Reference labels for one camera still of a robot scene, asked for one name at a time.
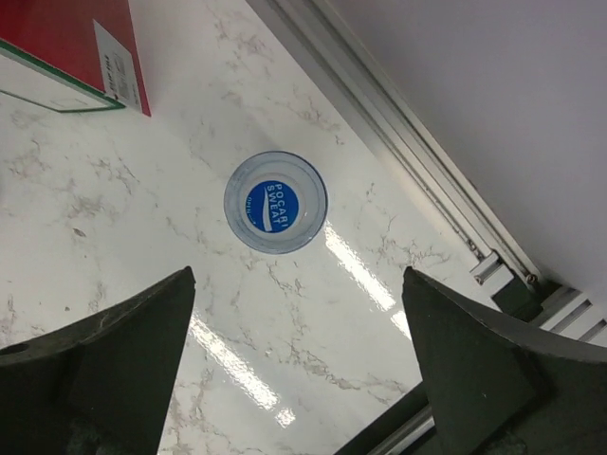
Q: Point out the right aluminium table rail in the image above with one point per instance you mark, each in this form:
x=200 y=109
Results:
x=337 y=62

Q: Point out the blue label bottle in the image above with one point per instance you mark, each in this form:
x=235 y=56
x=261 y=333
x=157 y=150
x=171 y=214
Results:
x=275 y=202

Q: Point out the red binder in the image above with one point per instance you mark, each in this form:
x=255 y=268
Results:
x=92 y=41

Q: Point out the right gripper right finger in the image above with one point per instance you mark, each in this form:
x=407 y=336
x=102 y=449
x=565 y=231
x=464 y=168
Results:
x=498 y=385

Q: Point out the green lever arch binder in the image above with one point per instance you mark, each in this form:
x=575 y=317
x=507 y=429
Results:
x=30 y=79

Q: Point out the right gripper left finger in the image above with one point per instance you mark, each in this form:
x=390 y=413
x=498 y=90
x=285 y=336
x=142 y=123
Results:
x=100 y=385

